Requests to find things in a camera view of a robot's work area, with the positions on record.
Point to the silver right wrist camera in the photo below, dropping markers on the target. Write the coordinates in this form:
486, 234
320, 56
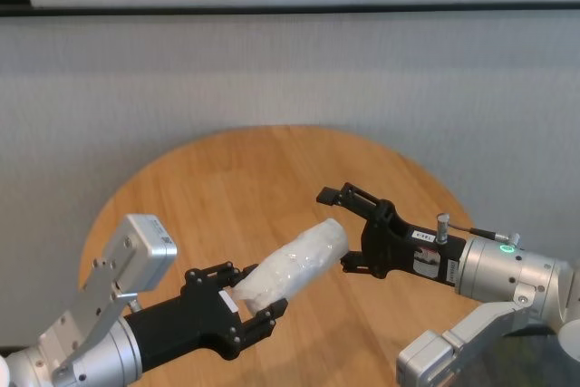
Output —
423, 360

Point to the dark glossy robot chest panel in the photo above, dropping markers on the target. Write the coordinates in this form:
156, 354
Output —
521, 364

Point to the white plastic-wrapped sandbag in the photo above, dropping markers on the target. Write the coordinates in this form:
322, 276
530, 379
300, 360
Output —
299, 260

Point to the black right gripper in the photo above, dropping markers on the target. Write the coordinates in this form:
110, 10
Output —
399, 251

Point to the black horizontal wall rail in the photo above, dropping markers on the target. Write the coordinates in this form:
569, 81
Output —
290, 10

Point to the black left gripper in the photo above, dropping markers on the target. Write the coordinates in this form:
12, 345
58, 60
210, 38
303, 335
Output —
190, 323

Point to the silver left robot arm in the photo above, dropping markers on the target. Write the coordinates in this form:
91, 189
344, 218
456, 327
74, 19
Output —
113, 355

